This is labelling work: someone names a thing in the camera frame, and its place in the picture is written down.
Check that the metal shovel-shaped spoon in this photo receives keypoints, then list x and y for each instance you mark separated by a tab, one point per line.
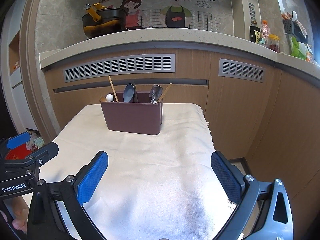
156	90

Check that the red chili jar yellow lid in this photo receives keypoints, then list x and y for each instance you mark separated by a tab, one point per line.
273	44

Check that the short grey vent grille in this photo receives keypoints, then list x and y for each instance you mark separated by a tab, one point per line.
241	70

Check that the black cooking pot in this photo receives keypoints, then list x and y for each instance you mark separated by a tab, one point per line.
105	26

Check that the beige stone countertop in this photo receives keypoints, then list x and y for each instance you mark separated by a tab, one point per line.
175	38

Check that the cartoon couple wall sticker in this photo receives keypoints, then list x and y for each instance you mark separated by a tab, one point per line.
155	7

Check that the clear bottle orange cap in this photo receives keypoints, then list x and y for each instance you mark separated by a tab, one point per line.
265	30

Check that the white ball-tipped utensil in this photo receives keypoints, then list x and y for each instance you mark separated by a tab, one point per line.
109	97

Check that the wooden spoon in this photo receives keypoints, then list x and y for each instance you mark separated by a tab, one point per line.
102	99

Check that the person's left hand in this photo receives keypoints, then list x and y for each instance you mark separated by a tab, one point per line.
18	223

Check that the red box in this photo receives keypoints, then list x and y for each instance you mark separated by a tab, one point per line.
16	153

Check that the black wall utensil rack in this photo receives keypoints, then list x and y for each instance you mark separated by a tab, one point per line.
288	27

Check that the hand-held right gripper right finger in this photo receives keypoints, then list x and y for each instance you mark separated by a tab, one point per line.
226	177

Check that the wooden chopstick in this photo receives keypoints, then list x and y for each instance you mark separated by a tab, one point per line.
113	88
165	92

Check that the dark sauce bottle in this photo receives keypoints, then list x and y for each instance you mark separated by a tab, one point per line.
254	35

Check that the white shelf unit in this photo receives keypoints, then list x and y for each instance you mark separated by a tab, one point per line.
16	85

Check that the grey silicone spoon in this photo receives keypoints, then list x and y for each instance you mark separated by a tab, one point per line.
128	92

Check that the black gas stove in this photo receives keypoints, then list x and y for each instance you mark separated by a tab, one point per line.
142	27

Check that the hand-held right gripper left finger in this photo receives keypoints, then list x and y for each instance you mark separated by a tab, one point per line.
91	177

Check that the black spoon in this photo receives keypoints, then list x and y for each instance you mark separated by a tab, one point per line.
135	91

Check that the green plastic bag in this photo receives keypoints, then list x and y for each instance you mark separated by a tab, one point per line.
297	48

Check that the grey wall vent panel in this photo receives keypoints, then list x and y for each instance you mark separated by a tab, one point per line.
251	11

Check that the small teal jar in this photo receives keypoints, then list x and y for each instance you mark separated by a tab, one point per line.
261	41

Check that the orange snack packet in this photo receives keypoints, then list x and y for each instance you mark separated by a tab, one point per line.
310	55

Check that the long grey vent grille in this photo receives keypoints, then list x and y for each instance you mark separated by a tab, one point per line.
117	67

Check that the patterned cloth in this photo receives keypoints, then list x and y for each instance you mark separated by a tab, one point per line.
35	142

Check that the cream woven table cloth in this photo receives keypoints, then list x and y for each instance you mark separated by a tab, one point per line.
150	167

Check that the white ladle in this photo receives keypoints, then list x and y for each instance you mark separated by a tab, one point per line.
294	15

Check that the brown plastic utensil holder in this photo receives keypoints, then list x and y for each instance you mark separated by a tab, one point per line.
132	117

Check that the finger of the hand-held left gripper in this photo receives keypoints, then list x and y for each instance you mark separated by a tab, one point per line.
18	139
47	152

